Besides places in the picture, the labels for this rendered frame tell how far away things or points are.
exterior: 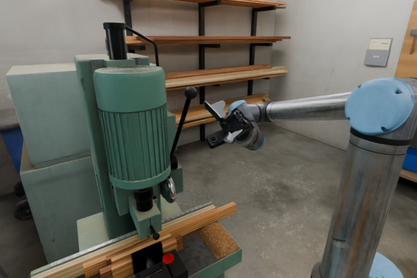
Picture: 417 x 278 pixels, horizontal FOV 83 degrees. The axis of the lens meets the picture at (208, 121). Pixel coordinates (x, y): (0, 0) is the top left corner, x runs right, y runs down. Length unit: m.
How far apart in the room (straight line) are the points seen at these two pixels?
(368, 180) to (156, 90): 0.53
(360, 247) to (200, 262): 0.46
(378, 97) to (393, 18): 3.09
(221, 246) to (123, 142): 0.49
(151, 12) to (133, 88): 2.67
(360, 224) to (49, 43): 2.85
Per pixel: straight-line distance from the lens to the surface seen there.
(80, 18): 2.99
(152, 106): 0.60
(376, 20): 3.71
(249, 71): 3.53
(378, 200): 0.67
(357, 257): 0.76
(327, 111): 0.85
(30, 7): 2.97
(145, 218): 0.79
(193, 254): 0.90
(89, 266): 0.90
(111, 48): 0.76
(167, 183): 0.93
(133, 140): 0.62
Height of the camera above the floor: 1.58
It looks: 20 degrees down
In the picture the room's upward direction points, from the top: straight up
